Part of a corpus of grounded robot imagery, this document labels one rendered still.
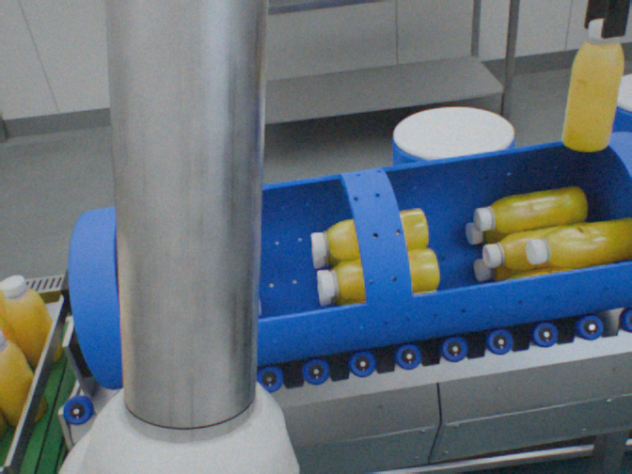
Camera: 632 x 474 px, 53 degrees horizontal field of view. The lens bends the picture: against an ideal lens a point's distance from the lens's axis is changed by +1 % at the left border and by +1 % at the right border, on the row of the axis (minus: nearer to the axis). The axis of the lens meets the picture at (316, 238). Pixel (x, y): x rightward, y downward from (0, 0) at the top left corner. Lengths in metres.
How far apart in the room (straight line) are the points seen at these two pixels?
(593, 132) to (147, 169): 0.73
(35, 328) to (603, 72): 0.99
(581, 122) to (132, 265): 0.72
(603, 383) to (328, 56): 3.46
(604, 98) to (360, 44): 3.45
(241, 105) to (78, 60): 4.09
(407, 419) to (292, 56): 3.47
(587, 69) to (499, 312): 0.36
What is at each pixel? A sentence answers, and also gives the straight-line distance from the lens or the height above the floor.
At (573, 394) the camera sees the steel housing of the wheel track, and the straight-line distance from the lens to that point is 1.17.
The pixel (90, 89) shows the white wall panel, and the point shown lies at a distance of 4.53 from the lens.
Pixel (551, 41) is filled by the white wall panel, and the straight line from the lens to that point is 4.73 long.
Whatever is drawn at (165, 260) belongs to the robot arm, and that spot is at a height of 1.47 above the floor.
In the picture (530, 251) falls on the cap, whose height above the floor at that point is 1.09.
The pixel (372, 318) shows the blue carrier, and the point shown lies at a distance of 0.91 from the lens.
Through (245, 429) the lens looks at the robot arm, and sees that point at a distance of 0.49.
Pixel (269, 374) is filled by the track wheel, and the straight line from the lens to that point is 1.02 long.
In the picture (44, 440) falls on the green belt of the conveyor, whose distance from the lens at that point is 1.16.
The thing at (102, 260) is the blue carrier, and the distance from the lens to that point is 0.92.
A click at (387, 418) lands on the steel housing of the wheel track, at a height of 0.86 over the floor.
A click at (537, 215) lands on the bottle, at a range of 1.10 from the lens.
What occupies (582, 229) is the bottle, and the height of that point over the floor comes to 1.13.
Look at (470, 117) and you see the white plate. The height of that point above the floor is 1.04.
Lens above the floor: 1.70
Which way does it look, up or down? 35 degrees down
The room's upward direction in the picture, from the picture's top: 7 degrees counter-clockwise
